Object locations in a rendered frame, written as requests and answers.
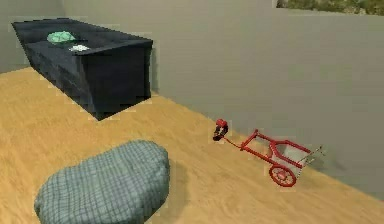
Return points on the grey checked floor cushion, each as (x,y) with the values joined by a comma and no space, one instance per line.
(106,186)

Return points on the red wheeled cart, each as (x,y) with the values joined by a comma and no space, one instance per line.
(278,156)

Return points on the green round dish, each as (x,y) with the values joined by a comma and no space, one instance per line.
(60,37)

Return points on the window with green view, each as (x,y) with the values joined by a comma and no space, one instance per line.
(330,6)

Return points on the white small flat object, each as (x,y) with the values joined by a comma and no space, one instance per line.
(79,48)

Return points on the black long cabinet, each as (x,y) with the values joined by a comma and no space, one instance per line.
(100,76)

